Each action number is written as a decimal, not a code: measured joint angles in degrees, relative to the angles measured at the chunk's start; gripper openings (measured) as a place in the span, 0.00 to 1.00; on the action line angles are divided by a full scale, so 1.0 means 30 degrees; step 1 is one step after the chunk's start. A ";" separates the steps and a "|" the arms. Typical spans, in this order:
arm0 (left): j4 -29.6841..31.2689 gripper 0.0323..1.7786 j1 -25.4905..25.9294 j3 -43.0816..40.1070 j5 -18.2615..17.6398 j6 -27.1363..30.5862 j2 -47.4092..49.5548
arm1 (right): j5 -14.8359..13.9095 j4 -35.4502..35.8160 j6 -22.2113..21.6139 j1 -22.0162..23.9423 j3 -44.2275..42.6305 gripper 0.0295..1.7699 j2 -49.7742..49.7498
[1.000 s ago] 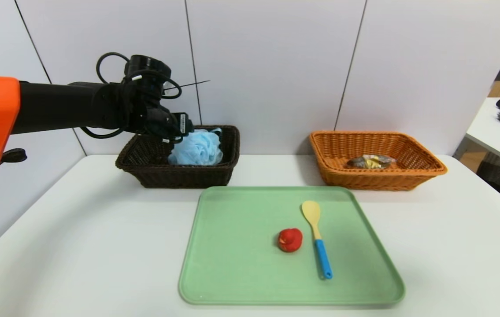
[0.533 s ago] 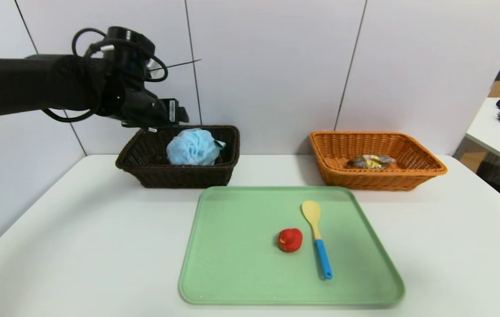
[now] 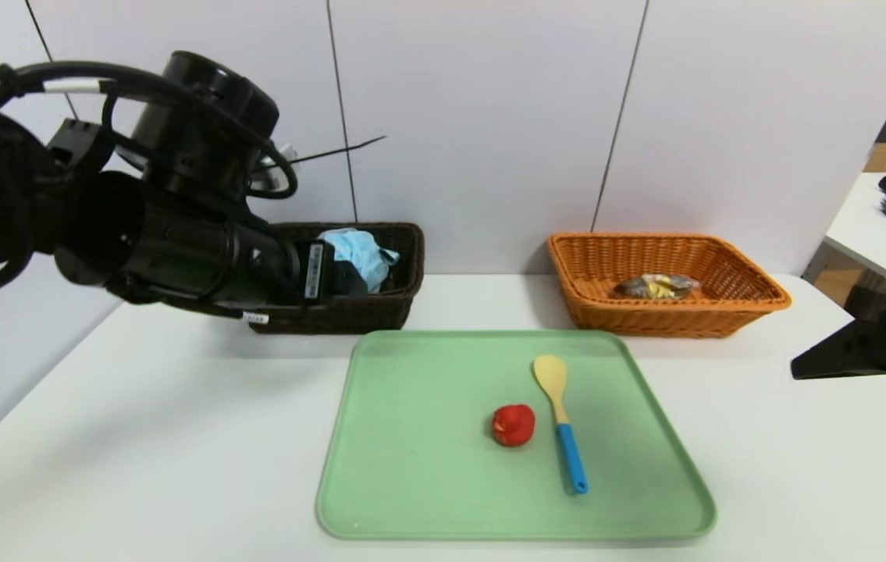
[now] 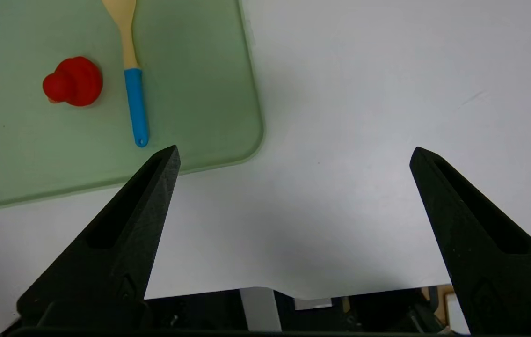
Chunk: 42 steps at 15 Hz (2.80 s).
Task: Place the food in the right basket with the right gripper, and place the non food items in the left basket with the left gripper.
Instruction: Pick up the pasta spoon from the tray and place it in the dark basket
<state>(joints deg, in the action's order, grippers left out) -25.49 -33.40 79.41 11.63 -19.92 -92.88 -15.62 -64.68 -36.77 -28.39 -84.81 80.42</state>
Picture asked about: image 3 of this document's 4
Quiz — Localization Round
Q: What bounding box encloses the white side table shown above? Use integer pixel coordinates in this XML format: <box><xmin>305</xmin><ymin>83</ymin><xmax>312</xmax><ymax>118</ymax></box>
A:
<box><xmin>802</xmin><ymin>173</ymin><xmax>886</xmax><ymax>293</ymax></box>

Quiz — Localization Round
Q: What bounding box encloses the dark brown wicker basket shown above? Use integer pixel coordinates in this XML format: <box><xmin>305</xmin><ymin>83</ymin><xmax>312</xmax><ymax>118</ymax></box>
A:
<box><xmin>244</xmin><ymin>222</ymin><xmax>425</xmax><ymax>335</ymax></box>

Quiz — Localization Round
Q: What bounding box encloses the light green plastic tray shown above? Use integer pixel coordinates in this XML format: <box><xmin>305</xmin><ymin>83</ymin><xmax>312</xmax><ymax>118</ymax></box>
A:
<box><xmin>316</xmin><ymin>329</ymin><xmax>718</xmax><ymax>541</ymax></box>

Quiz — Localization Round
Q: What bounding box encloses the grey and yellow snack packet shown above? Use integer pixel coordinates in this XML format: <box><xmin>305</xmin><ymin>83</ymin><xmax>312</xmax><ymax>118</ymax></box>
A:
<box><xmin>616</xmin><ymin>273</ymin><xmax>703</xmax><ymax>301</ymax></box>

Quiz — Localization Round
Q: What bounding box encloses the yellow spoon with blue handle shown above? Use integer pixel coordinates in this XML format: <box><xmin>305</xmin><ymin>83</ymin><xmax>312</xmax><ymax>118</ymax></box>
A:
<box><xmin>533</xmin><ymin>355</ymin><xmax>590</xmax><ymax>496</ymax></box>

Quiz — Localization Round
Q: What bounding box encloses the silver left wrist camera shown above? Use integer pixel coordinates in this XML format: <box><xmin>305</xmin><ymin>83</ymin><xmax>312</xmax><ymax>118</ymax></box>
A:
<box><xmin>251</xmin><ymin>140</ymin><xmax>301</xmax><ymax>194</ymax></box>

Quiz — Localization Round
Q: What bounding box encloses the small red rubber toy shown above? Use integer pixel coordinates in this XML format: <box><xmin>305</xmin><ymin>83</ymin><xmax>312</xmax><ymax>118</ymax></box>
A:
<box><xmin>491</xmin><ymin>404</ymin><xmax>536</xmax><ymax>447</ymax></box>

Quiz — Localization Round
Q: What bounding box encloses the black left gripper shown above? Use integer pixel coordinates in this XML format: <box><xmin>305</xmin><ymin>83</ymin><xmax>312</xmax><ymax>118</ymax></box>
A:
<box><xmin>267</xmin><ymin>238</ymin><xmax>368</xmax><ymax>301</ymax></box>

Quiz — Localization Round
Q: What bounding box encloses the orange wicker basket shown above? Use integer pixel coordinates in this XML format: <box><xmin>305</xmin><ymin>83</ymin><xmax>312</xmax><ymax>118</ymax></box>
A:
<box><xmin>548</xmin><ymin>233</ymin><xmax>793</xmax><ymax>339</ymax></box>

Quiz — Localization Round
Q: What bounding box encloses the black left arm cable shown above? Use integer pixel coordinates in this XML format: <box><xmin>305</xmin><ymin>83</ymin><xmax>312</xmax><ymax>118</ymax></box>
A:
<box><xmin>0</xmin><ymin>61</ymin><xmax>299</xmax><ymax>200</ymax></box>

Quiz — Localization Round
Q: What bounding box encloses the thin black zip tie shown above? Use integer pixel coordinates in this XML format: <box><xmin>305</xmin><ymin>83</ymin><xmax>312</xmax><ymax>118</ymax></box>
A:
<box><xmin>286</xmin><ymin>137</ymin><xmax>387</xmax><ymax>166</ymax></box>

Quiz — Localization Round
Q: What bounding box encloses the light blue mesh bath loofah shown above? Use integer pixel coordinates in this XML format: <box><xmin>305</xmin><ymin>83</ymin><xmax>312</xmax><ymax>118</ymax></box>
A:
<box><xmin>319</xmin><ymin>228</ymin><xmax>400</xmax><ymax>293</ymax></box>

